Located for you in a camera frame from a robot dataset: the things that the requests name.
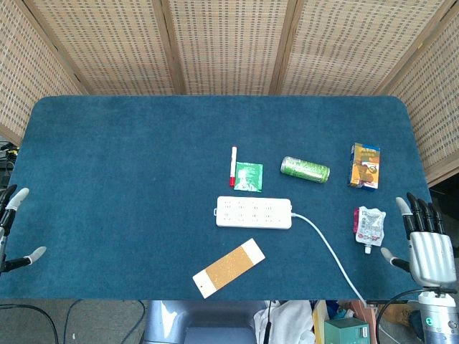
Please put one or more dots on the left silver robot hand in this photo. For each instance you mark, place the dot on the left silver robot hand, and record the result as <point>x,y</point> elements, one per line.
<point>14,229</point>

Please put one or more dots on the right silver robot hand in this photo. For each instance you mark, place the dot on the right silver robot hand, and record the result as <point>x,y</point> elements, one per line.
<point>430,256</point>

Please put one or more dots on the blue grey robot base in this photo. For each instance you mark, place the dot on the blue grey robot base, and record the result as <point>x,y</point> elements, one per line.
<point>201,322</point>

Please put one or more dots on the white power strip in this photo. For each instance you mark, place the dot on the white power strip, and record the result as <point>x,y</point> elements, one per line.
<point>254,213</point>

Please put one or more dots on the tan work boot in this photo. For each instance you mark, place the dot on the tan work boot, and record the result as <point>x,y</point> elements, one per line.
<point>398,312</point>

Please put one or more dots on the white spouted drink pouch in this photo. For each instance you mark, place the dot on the white spouted drink pouch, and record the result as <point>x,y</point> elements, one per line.
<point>369,225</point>

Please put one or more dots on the orange blue snack box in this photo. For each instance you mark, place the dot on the orange blue snack box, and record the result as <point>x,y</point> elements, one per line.
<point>364,165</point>

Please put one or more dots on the green cardboard box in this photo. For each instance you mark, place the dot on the green cardboard box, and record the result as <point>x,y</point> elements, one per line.
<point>346,330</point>

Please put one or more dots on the blue felt table mat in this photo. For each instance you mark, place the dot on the blue felt table mat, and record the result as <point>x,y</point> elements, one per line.
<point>143,197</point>

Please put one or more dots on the green drink can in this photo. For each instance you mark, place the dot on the green drink can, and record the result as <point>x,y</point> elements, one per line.
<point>305,169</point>

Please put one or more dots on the white cloth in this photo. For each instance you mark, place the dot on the white cloth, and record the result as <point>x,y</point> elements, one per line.
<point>288,322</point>

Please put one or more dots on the green sachet packet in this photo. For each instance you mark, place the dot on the green sachet packet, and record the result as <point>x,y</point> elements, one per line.
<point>248,177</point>

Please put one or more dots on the white orange flat card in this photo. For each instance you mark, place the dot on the white orange flat card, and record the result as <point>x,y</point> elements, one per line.
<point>228,268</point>

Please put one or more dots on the red white marker pen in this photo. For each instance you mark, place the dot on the red white marker pen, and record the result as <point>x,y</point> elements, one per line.
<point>232,166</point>

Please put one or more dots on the woven bamboo folding screen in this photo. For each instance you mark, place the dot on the woven bamboo folding screen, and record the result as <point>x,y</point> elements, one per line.
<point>229,46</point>

